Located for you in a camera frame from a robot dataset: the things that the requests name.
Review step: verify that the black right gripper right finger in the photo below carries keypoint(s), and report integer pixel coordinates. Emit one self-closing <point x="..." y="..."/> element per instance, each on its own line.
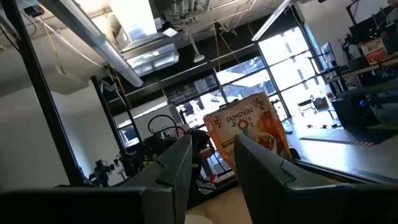
<point x="264" y="186"/>

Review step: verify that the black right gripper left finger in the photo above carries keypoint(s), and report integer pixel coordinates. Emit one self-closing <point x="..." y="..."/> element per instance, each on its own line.
<point x="168" y="186"/>

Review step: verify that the pumpkin cereal box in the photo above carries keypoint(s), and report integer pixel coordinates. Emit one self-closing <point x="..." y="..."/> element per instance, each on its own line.
<point x="245" y="121"/>

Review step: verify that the black metal rack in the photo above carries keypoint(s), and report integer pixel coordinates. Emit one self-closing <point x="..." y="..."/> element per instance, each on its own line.
<point x="105" y="109"/>

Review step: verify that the black striped-edge floor mat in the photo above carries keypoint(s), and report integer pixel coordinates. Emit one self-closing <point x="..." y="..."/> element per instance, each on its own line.
<point x="357" y="135"/>

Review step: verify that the black computer box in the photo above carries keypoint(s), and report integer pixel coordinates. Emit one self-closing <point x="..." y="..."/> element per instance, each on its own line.
<point x="351" y="112"/>

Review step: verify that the computer monitor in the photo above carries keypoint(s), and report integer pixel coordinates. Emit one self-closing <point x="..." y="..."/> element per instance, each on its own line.
<point x="328" y="54"/>

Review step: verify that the wooden background table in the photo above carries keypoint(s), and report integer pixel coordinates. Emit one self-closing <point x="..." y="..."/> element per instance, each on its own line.
<point x="367" y="69"/>

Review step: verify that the long ceiling light strip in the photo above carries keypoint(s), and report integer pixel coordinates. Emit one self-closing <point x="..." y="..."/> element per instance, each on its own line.
<point x="270" y="21"/>

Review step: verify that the red cardboard box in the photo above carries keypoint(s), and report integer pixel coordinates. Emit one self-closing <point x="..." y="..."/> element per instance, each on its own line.
<point x="374" y="51"/>

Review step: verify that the smooth silver ceiling duct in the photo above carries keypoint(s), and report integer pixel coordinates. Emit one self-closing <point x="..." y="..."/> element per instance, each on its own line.
<point x="102" y="46"/>

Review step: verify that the black metal rig frame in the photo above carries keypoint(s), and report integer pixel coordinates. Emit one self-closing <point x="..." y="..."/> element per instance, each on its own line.
<point x="40" y="93"/>

